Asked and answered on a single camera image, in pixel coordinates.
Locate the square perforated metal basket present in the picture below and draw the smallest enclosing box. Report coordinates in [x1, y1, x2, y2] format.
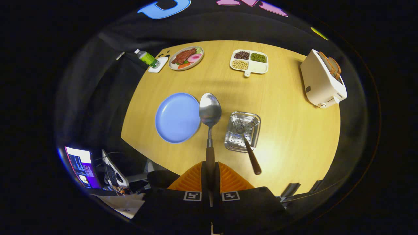
[224, 111, 261, 153]

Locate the metal spoon with brown handle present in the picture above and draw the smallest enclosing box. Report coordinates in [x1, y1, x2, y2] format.
[199, 93, 222, 203]

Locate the white square coaster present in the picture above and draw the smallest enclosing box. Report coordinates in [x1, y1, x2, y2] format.
[148, 57, 169, 73]

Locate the white keyboard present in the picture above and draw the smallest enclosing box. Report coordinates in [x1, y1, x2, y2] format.
[101, 149, 130, 188]

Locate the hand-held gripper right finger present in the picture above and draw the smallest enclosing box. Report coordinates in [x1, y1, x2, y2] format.
[212, 161, 290, 233]

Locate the metal fork with brown handle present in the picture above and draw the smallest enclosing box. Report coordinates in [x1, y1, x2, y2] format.
[236, 118, 262, 176]

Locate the blue round plate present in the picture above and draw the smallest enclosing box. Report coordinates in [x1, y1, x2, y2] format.
[155, 92, 201, 144]

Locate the lit computer monitor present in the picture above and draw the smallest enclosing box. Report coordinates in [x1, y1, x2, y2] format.
[64, 146, 102, 189]

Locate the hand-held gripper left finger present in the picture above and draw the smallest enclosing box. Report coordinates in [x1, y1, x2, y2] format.
[132, 161, 211, 233]

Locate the white divided dish of beans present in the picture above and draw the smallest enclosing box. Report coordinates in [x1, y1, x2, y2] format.
[229, 49, 269, 77]

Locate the green plastic bottle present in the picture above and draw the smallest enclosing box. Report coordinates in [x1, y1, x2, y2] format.
[134, 49, 161, 69]

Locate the brown meat piece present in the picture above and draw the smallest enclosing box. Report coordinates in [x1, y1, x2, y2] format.
[172, 48, 197, 65]

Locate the brown bread slice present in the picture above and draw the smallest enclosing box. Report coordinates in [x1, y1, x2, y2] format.
[328, 56, 342, 80]
[318, 51, 337, 77]

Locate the white cloth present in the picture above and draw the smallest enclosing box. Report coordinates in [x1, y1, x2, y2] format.
[91, 193, 146, 219]

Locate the white toaster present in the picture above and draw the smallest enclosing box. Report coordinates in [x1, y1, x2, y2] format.
[300, 49, 348, 109]

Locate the white oval food plate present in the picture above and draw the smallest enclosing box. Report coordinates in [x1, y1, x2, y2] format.
[168, 46, 204, 71]

